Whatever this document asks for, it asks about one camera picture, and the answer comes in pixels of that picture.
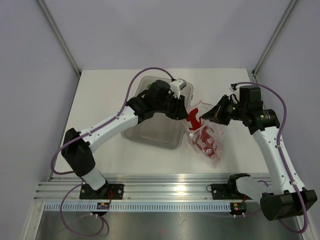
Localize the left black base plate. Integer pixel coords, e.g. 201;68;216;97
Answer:
79;183;125;200

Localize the aluminium mounting rail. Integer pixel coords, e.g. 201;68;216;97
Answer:
33;173;230;202

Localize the right aluminium frame post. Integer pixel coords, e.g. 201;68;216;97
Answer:
252;0;300;78

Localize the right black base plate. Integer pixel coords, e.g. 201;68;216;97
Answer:
206;183;251;201

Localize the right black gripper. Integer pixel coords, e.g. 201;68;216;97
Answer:
202;94;247;126

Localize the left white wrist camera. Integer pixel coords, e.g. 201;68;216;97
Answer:
169;79;187;99

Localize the red toy lobster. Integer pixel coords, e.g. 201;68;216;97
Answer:
186;107;222;161

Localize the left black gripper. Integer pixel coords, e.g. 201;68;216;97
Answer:
154;92;188;120

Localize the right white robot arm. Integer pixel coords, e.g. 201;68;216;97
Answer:
202;84;318;221

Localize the left aluminium frame post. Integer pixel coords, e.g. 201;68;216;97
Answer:
35;0;82;79

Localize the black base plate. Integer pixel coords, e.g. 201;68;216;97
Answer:
79;183;125;200
206;183;251;201

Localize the white slotted cable duct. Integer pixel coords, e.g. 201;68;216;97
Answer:
44;201;231;213

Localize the clear grey plastic container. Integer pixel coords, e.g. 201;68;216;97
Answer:
120;76;194;150

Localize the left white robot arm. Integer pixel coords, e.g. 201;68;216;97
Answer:
61;79;188;199

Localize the aluminium frame post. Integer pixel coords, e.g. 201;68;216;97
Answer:
35;0;82;79
252;0;300;78

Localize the clear zip top bag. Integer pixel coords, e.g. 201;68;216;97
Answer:
182;100;226;168

